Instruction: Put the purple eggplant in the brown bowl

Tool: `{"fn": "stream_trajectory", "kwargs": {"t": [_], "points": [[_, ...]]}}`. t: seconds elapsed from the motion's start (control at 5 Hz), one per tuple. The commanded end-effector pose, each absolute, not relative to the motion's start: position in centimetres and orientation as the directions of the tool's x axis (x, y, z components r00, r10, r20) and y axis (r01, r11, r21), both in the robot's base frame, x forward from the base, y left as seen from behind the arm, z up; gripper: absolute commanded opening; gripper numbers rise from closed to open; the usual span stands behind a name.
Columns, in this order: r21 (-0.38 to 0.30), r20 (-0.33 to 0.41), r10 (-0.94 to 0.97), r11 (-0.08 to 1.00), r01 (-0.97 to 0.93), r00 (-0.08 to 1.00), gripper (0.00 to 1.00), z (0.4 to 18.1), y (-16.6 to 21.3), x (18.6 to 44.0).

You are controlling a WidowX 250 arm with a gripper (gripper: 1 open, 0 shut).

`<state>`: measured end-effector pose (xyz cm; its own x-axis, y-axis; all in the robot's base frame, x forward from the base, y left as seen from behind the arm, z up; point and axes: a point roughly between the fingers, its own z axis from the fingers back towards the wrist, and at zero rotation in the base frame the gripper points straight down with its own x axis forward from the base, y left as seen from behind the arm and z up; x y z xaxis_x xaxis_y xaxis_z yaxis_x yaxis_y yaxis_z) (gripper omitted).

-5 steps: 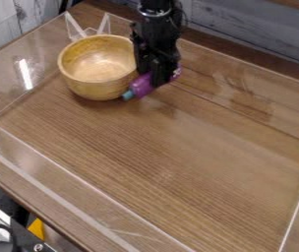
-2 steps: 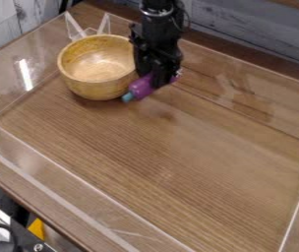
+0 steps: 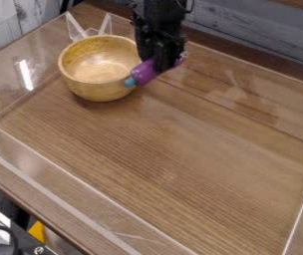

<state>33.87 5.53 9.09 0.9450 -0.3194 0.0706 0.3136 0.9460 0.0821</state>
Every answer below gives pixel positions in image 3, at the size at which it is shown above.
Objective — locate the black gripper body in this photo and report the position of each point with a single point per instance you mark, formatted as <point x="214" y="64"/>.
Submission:
<point x="161" y="16"/>

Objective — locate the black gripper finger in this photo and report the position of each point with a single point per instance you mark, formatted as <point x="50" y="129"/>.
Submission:
<point x="167" y="58"/>
<point x="145" y="41"/>

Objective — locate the purple toy eggplant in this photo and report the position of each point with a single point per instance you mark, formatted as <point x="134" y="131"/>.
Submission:
<point x="143" y="73"/>

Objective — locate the brown wooden bowl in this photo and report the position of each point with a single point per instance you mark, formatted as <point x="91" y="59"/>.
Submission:
<point x="97" y="65"/>

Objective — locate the clear acrylic back barrier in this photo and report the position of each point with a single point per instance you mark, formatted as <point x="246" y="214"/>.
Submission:
<point x="225" y="90"/>

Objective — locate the clear acrylic barrier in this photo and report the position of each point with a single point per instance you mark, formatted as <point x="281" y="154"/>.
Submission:
<point x="97" y="224"/>
<point x="225" y="90"/>

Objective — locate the clear acrylic front barrier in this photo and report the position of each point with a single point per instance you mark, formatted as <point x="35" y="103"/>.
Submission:
<point x="97" y="224"/>

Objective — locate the yellow black device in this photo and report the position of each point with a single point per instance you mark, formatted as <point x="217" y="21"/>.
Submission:
<point x="31" y="239"/>

